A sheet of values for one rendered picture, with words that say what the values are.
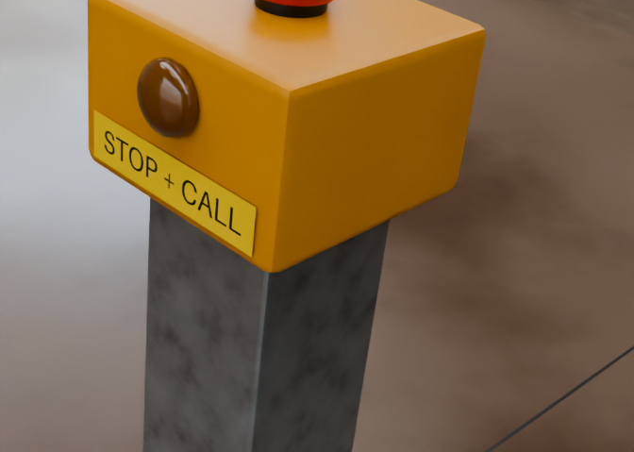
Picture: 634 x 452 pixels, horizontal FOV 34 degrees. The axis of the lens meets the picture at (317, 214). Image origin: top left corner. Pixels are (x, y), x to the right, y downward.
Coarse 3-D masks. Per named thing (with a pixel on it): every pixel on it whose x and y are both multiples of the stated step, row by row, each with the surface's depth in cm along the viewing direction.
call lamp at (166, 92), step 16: (160, 64) 39; (176, 64) 39; (144, 80) 39; (160, 80) 39; (176, 80) 39; (192, 80) 39; (144, 96) 39; (160, 96) 39; (176, 96) 39; (192, 96) 39; (144, 112) 40; (160, 112) 39; (176, 112) 39; (192, 112) 39; (160, 128) 40; (176, 128) 39; (192, 128) 40
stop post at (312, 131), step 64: (128, 0) 41; (192, 0) 42; (256, 0) 42; (384, 0) 44; (128, 64) 42; (192, 64) 39; (256, 64) 37; (320, 64) 38; (384, 64) 39; (448, 64) 42; (128, 128) 43; (256, 128) 37; (320, 128) 38; (384, 128) 41; (448, 128) 44; (192, 192) 41; (256, 192) 38; (320, 192) 39; (384, 192) 43; (192, 256) 46; (256, 256) 40; (320, 256) 45; (192, 320) 48; (256, 320) 44; (320, 320) 47; (192, 384) 49; (256, 384) 46; (320, 384) 50; (192, 448) 51; (256, 448) 48; (320, 448) 52
